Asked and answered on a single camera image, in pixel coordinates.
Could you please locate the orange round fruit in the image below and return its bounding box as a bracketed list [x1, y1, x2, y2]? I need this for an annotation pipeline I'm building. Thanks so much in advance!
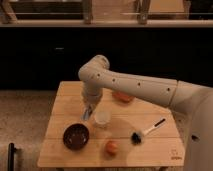
[105, 141, 118, 155]

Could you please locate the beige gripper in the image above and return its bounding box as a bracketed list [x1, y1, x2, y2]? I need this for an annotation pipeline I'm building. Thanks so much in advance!
[82, 84, 103, 121]

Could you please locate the black post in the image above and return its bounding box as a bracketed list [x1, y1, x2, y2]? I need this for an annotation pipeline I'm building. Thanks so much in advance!
[7, 143, 16, 171]

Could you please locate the black white dish brush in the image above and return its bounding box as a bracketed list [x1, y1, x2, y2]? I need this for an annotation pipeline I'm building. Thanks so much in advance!
[131, 118, 166, 145]

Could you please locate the dark purple bowl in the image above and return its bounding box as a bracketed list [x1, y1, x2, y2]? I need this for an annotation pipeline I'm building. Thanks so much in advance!
[63, 123, 89, 150]

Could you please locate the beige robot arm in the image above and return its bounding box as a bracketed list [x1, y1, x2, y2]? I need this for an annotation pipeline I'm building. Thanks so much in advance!
[78, 55, 213, 171]

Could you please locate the wooden table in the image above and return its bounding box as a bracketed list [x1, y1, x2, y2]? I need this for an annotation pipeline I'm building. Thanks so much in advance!
[38, 81, 184, 168]

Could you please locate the orange plate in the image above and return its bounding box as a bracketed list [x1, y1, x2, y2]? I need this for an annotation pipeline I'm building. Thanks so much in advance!
[112, 92, 134, 103]

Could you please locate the wooden counter ledge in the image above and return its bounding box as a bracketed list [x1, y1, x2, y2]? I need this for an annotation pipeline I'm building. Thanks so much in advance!
[0, 20, 213, 28]

